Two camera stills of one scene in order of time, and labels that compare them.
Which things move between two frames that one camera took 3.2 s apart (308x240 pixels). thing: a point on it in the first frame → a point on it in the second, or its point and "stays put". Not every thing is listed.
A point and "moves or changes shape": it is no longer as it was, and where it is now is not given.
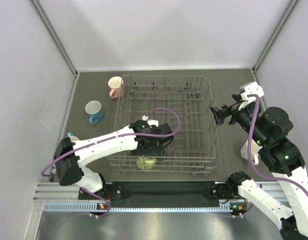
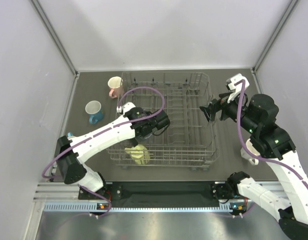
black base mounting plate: (163, 191) stays put
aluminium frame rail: (56, 197) stays put
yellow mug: (145, 164) moves or changes shape
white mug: (255, 148) stays put
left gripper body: (154, 151) → (140, 136)
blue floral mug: (93, 108) stays put
